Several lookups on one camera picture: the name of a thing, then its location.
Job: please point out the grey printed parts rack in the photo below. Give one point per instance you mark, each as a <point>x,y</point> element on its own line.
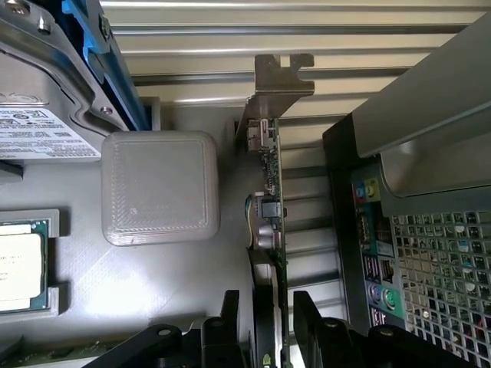
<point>153,276</point>

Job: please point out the grey square printed cap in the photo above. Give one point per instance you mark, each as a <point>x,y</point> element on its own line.
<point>161,188</point>

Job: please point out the silver CPU chip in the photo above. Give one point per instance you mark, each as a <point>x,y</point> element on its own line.
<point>19,264</point>

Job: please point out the blue disk carrier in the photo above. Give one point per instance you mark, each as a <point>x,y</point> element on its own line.
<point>115,69</point>

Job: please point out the open grey PC case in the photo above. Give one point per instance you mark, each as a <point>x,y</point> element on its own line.
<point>422,115</point>

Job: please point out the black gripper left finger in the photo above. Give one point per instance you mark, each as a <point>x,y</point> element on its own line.
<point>226,337</point>

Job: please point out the silver hard disk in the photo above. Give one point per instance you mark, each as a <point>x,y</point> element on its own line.
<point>38,126</point>

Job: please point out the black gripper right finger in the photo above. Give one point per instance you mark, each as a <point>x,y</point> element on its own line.
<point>310,337</point>

